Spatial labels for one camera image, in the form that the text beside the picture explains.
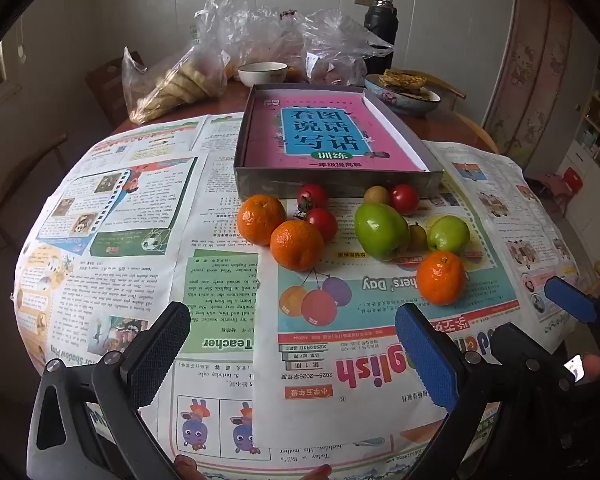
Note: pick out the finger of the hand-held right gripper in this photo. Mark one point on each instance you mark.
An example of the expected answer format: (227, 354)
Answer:
(515, 345)
(570, 300)

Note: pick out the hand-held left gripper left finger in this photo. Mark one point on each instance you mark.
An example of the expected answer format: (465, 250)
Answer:
(155, 355)

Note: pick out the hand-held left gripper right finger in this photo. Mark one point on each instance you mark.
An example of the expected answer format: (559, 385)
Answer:
(425, 355)

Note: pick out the orange mandarin with green stem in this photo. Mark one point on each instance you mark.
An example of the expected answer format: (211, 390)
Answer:
(441, 279)

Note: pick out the brown longan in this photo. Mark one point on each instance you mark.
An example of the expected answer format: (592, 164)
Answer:
(377, 195)
(418, 237)

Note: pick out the small green jujube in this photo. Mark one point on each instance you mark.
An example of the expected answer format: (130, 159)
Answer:
(448, 234)

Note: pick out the large green jujube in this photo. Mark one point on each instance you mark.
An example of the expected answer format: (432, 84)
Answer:
(380, 230)

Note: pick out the red tomato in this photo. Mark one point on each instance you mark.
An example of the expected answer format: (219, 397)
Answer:
(324, 223)
(405, 199)
(314, 195)

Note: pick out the grey cardboard box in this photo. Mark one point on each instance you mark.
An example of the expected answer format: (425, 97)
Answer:
(330, 185)

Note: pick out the person's right hand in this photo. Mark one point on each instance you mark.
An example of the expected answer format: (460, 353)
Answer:
(594, 365)

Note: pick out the person's left hand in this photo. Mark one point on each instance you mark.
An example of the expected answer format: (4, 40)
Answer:
(185, 467)

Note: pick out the newspaper sheet with balloons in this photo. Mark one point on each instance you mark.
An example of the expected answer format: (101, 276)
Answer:
(360, 370)

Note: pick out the newspaper sheet with film strip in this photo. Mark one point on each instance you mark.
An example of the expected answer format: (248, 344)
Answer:
(105, 285)

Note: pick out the small pink stool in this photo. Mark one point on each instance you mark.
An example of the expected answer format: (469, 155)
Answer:
(547, 182)

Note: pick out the small red chair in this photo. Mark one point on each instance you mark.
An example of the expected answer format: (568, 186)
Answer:
(571, 180)

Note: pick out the newspaper sheet with yellow border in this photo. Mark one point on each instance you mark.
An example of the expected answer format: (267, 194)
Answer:
(505, 185)

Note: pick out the white shelf cabinet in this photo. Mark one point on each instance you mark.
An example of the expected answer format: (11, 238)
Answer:
(595, 125)

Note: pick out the pink book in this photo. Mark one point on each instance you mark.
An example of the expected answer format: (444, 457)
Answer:
(265, 150)

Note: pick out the pink cartoon cat wardrobe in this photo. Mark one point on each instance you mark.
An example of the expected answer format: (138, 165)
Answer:
(530, 70)

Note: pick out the blue floral bowl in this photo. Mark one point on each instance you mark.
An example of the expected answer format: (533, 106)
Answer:
(405, 102)

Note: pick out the dark wooden chair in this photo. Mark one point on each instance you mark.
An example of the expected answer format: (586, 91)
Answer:
(107, 90)

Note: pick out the bread loaves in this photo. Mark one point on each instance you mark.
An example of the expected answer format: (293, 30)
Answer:
(185, 82)

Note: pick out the fried pancakes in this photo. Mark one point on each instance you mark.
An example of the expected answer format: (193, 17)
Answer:
(405, 80)

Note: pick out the clear plastic bag with bread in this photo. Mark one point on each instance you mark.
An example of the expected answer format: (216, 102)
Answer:
(135, 70)

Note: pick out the white ceramic bowl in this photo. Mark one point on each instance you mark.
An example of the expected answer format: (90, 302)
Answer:
(262, 76)

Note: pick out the clear plastic bag red fruit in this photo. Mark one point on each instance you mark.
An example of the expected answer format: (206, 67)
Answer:
(335, 35)

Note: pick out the black thermos bottle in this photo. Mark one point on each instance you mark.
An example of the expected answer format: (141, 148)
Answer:
(380, 25)

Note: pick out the crumpled clear plastic bag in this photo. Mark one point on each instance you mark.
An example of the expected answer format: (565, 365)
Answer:
(260, 30)

